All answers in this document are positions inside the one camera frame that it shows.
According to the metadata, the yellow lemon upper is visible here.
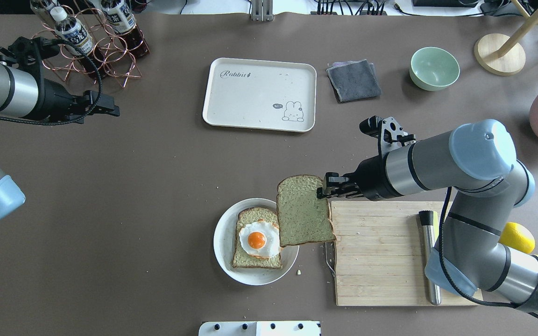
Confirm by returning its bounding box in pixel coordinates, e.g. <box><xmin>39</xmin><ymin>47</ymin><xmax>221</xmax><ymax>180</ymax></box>
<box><xmin>499</xmin><ymin>222</ymin><xmax>536</xmax><ymax>254</ymax></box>

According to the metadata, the bread slice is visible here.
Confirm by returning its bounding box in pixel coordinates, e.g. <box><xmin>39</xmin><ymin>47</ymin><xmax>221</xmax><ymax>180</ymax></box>
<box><xmin>276</xmin><ymin>175</ymin><xmax>337</xmax><ymax>247</ymax></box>
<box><xmin>231</xmin><ymin>208</ymin><xmax>283</xmax><ymax>269</ymax></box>

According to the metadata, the mint green bowl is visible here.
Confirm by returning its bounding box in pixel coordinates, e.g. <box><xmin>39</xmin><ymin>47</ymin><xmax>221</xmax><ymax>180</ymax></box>
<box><xmin>409</xmin><ymin>47</ymin><xmax>460</xmax><ymax>91</ymax></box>

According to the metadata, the copper wire bottle rack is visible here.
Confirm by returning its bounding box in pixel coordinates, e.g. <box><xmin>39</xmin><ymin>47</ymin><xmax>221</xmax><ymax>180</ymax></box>
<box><xmin>34</xmin><ymin>0</ymin><xmax>147</xmax><ymax>88</ymax></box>

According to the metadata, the white round plate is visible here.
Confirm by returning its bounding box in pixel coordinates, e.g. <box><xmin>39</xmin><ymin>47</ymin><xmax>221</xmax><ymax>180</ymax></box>
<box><xmin>213</xmin><ymin>198</ymin><xmax>299</xmax><ymax>286</ymax></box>

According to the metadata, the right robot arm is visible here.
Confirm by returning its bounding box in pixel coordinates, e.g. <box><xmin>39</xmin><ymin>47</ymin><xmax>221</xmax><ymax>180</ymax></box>
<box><xmin>316</xmin><ymin>116</ymin><xmax>538</xmax><ymax>319</ymax></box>

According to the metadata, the top tea bottle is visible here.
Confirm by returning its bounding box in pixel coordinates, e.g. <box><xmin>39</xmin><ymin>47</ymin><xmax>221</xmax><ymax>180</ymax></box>
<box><xmin>50</xmin><ymin>6</ymin><xmax>94</xmax><ymax>56</ymax></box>

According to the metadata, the cream rabbit tray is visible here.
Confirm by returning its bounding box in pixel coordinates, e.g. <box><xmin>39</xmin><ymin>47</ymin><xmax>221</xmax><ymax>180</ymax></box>
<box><xmin>201</xmin><ymin>57</ymin><xmax>317</xmax><ymax>133</ymax></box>

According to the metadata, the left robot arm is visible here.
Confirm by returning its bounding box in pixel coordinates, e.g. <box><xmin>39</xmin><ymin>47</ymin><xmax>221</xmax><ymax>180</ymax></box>
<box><xmin>0</xmin><ymin>37</ymin><xmax>120</xmax><ymax>220</ymax></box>

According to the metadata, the wooden cup stand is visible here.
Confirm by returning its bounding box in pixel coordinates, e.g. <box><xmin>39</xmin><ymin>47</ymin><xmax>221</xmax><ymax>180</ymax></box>
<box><xmin>474</xmin><ymin>0</ymin><xmax>538</xmax><ymax>76</ymax></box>

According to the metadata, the grey folded cloth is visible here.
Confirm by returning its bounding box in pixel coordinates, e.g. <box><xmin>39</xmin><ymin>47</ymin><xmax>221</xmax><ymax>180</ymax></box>
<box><xmin>326</xmin><ymin>59</ymin><xmax>382</xmax><ymax>103</ymax></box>

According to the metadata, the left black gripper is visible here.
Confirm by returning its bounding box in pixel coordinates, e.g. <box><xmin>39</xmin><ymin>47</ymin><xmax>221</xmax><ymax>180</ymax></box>
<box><xmin>0</xmin><ymin>37</ymin><xmax>120</xmax><ymax>123</ymax></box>

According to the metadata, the fried egg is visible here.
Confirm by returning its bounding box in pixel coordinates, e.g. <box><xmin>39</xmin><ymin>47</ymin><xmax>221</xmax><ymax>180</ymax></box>
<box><xmin>237</xmin><ymin>219</ymin><xmax>281</xmax><ymax>259</ymax></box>

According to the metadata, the bread slice under egg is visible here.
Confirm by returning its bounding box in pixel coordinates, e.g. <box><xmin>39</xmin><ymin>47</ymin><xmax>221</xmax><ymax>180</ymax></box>
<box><xmin>231</xmin><ymin>208</ymin><xmax>283</xmax><ymax>269</ymax></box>

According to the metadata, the lower left tea bottle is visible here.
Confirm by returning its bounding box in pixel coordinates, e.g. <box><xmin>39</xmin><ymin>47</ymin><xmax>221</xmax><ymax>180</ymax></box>
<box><xmin>101</xmin><ymin>0</ymin><xmax>150</xmax><ymax>59</ymax></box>

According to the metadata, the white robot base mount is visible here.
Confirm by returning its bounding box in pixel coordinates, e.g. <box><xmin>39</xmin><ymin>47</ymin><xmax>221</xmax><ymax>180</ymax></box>
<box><xmin>198</xmin><ymin>320</ymin><xmax>322</xmax><ymax>336</ymax></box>

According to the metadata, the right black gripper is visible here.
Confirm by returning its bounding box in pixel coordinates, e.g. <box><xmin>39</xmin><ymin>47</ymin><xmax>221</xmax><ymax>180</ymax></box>
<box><xmin>317</xmin><ymin>116</ymin><xmax>416</xmax><ymax>201</ymax></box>

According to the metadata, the steel muddler black tip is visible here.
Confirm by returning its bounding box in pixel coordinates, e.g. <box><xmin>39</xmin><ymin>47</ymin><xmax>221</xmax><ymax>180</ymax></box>
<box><xmin>418</xmin><ymin>210</ymin><xmax>442</xmax><ymax>306</ymax></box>

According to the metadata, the bamboo cutting board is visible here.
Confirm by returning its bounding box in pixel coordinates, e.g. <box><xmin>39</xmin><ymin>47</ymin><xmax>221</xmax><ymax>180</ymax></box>
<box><xmin>331</xmin><ymin>201</ymin><xmax>483</xmax><ymax>307</ymax></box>

